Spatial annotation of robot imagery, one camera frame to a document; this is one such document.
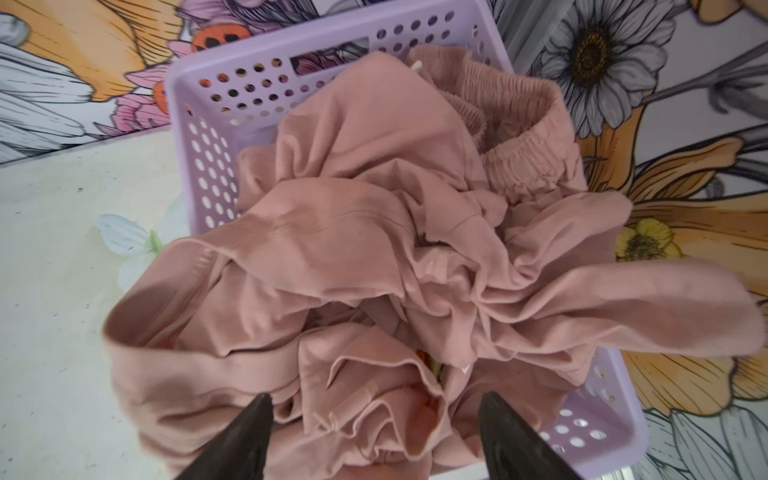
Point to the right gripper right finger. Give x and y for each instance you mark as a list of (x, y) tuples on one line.
[(512, 449)]

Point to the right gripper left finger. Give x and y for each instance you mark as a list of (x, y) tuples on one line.
[(239, 452)]

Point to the lilac plastic laundry basket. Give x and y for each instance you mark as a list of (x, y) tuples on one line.
[(336, 108)]

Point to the pink shorts in basket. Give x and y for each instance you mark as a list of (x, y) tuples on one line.
[(396, 264)]

